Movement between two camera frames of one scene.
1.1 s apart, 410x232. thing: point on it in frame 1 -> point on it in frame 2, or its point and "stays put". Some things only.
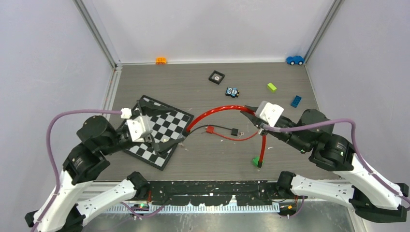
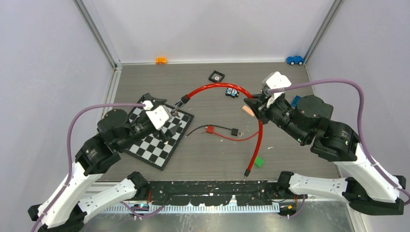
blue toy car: [295, 59] stays put
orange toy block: [161, 61] stays put
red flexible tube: [185, 132] -> [186, 96]
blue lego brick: [296, 101] stays put
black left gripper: [147, 106] -> [166, 134]
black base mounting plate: [215, 193] stays put
